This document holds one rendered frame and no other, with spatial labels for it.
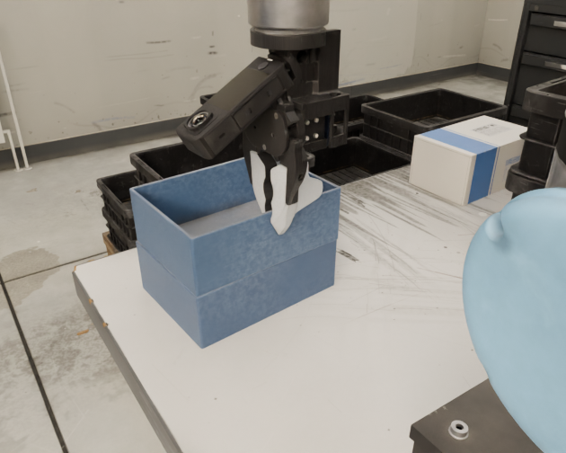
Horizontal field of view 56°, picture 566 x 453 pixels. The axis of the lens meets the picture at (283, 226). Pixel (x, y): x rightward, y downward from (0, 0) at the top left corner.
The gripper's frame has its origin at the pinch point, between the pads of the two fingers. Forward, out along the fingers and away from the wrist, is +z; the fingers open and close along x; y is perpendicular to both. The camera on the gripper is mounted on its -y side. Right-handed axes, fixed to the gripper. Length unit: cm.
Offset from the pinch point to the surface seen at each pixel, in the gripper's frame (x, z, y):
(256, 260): -0.2, 3.7, -2.4
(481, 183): 3.7, 9.3, 46.6
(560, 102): -11.7, -10.1, 33.9
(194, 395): -5.6, 12.3, -13.9
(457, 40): 238, 51, 366
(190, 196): 14.4, 1.4, -2.4
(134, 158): 84, 23, 18
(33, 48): 257, 23, 40
